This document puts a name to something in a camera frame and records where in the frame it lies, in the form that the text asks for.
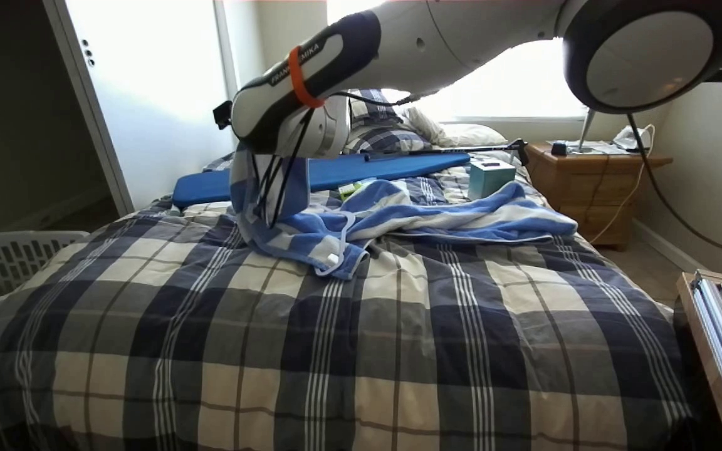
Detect white and blue striped towel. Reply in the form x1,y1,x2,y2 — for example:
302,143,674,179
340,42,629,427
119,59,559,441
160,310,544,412
227,144,582,282

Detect green packaged item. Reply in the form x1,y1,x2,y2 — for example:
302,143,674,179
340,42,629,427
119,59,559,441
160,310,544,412
337,177,377,199

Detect plaid pillow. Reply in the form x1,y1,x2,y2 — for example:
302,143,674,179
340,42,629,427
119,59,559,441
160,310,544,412
343,88,431,158

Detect plaid bed comforter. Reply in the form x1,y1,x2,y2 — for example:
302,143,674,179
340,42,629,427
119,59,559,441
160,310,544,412
0,132,699,451

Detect small teal tissue box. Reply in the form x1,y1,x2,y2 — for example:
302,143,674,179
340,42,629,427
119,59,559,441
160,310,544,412
466,154,520,199

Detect flat blue padded board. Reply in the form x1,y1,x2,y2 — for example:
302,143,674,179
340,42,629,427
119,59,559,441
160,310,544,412
170,148,475,212

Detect wooden nightstand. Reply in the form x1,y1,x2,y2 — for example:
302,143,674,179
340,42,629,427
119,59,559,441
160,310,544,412
525,137,678,251

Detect white closet door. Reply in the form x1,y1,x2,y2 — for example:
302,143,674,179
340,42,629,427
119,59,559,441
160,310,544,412
43,0,248,216

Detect white desk phone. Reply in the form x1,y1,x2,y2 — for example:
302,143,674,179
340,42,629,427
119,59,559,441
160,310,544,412
612,120,659,154

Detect white plastic laundry basket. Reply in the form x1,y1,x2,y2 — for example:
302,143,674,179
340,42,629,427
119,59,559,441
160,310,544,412
0,228,95,371

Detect white power cord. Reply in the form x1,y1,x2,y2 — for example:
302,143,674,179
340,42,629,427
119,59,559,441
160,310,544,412
590,144,658,244

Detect black camera cable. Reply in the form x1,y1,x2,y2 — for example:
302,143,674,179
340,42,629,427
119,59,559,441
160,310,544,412
624,78,722,266

